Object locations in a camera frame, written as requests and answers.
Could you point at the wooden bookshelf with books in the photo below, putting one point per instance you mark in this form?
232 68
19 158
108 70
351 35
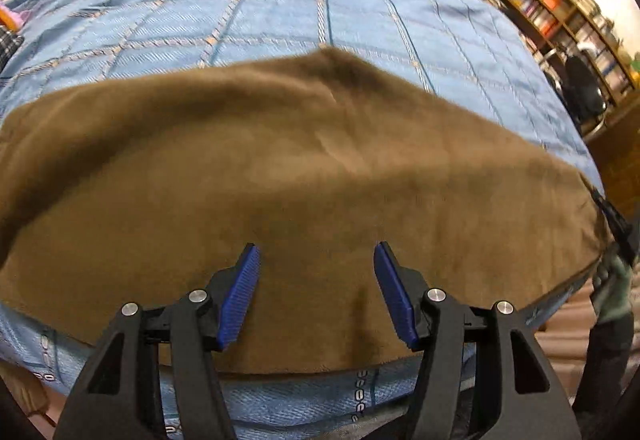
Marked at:
565 5

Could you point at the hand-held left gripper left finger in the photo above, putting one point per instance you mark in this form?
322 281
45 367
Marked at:
240 295

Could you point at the black office chair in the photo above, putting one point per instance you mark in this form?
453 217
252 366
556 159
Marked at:
582 85

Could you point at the plaid cloth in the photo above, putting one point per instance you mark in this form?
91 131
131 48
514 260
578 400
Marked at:
9 47

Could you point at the pink and orange cloth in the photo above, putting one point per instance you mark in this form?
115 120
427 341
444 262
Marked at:
10 17

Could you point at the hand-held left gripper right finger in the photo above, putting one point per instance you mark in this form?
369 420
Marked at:
395 295

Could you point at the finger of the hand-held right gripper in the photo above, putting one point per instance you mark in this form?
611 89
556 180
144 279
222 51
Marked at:
617 227

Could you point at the brown fleece pants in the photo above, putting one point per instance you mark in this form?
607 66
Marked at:
300 170

